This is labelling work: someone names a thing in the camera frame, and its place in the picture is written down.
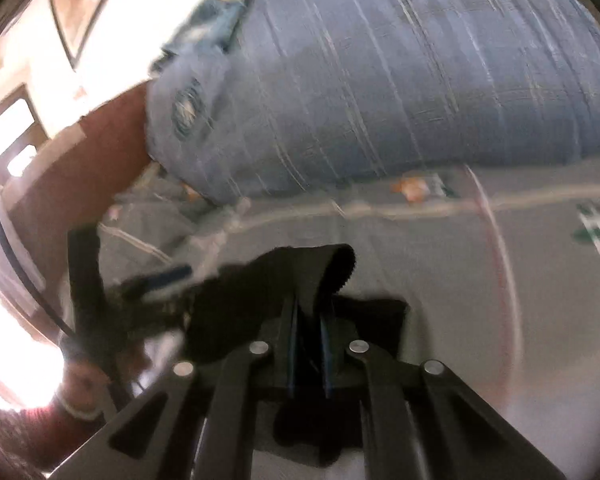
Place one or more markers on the grey patterned bed sheet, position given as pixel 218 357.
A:
pixel 502 275

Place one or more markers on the black pants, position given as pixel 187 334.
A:
pixel 291 298

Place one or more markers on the person's left hand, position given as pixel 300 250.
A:
pixel 84 385

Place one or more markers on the brown wooden headboard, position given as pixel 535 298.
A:
pixel 73 180

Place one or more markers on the blue plaid pillow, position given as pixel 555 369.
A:
pixel 254 97

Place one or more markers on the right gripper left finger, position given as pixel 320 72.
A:
pixel 196 422

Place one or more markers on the grey patterned pillow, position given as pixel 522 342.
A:
pixel 148 224

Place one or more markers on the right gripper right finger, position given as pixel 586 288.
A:
pixel 422 421

